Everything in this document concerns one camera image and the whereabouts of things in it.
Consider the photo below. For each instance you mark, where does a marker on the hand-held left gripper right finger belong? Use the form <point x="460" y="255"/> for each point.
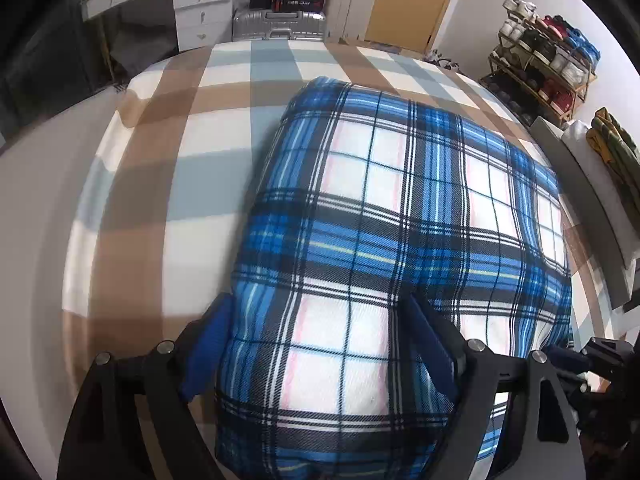
<point x="432" y="350"/>

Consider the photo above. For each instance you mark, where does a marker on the blue white plaid shirt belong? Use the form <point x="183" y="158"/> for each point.
<point x="380" y="220"/>

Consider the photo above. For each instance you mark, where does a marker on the checked bed sheet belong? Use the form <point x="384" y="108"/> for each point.
<point x="200" y="125"/>

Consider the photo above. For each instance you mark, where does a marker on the wooden shoe rack with shoes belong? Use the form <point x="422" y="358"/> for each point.
<point x="545" y="60"/>

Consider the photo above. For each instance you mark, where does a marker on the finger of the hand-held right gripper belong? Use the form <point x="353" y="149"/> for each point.
<point x="575" y="386"/>
<point x="565" y="359"/>

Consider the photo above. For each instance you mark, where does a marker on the olive green folded clothing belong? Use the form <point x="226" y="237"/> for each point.
<point x="617" y="145"/>

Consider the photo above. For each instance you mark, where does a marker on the white cabinet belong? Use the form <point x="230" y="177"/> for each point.
<point x="355" y="0"/>

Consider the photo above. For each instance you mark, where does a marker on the scattered shoes pile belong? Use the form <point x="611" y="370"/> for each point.
<point x="444" y="60"/>

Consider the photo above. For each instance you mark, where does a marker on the wooden door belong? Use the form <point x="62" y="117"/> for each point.
<point x="415" y="0"/>

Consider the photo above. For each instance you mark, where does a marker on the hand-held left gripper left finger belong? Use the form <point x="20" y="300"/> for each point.
<point x="207" y="350"/>

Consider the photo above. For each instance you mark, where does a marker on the silver suitcase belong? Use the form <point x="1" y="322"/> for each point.
<point x="280" y="25"/>

